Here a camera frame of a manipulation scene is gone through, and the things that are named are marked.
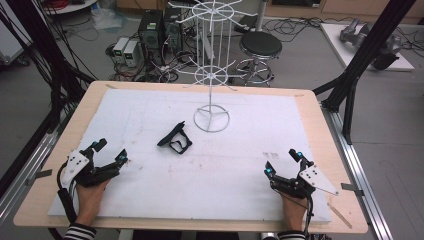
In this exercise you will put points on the clear plastic bag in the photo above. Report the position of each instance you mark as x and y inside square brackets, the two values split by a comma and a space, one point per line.
[107, 18]

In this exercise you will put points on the person's striped sleeve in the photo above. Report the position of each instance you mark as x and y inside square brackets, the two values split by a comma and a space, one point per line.
[80, 232]
[290, 236]

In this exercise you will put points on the person's right hand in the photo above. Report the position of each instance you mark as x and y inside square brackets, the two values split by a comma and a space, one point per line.
[293, 210]

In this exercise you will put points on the white power supply unit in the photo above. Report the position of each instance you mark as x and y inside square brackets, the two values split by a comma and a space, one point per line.
[131, 52]
[119, 49]

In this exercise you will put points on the aluminium rail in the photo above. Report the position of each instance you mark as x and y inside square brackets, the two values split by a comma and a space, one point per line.
[363, 173]
[30, 166]

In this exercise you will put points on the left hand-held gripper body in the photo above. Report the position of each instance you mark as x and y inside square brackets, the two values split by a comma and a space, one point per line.
[76, 166]

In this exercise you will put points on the black round stool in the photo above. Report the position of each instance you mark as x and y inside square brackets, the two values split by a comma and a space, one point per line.
[260, 45]

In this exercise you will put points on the grey equipment case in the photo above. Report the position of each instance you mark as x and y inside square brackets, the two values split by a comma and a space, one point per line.
[9, 45]

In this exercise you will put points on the black tool part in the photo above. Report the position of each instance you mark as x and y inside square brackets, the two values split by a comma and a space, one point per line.
[176, 139]

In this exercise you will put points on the white foam mat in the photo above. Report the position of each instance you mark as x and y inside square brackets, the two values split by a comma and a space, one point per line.
[213, 186]

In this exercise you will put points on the person's dark lap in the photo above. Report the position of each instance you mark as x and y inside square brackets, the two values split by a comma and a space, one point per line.
[186, 235]

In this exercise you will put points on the person's left striped sleeve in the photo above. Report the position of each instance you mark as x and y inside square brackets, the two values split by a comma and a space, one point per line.
[80, 232]

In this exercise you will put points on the dark computer tower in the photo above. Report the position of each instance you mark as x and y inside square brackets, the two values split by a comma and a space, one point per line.
[173, 30]

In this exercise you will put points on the white floor board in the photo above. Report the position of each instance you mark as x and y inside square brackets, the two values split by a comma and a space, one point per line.
[336, 43]

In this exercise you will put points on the thin wooden stick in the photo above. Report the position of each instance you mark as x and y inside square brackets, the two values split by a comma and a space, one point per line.
[340, 215]

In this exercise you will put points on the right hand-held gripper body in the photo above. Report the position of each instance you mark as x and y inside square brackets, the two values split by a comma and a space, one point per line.
[316, 180]

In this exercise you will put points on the person's right striped sleeve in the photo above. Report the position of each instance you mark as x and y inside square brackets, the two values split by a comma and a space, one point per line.
[290, 236]

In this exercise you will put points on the person's left hand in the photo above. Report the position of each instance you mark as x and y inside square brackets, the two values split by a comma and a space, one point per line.
[89, 200]

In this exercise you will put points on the wooden table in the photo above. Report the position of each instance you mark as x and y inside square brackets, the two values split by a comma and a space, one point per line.
[336, 140]

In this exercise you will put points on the grey metal bracket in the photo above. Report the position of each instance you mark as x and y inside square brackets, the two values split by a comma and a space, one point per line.
[352, 189]
[39, 176]

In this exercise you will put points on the black metal frame post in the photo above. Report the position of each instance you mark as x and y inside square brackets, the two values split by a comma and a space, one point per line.
[363, 56]
[50, 60]

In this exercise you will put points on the round white table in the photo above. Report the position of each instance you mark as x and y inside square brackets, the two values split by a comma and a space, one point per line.
[71, 7]

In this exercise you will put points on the black computer tower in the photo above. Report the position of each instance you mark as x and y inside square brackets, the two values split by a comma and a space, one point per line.
[150, 33]

